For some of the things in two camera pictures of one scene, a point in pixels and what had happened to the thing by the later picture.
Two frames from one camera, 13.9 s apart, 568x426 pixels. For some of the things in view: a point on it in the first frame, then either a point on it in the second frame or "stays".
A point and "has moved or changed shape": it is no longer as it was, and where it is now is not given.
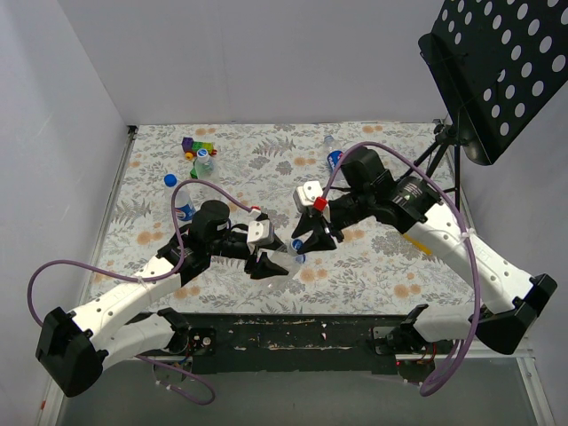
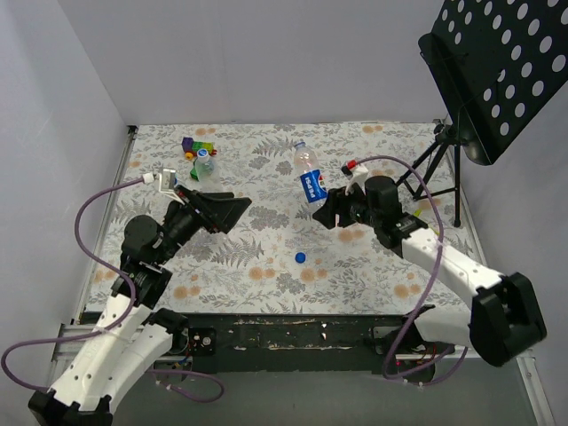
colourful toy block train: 191,147 stays
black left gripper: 256,256 -> 202,213
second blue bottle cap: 301,258 stays
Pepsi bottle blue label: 334,158 has moved or changed shape
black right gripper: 326,223 -> 343,209
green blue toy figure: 193,173 stays
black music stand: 499,64 stays
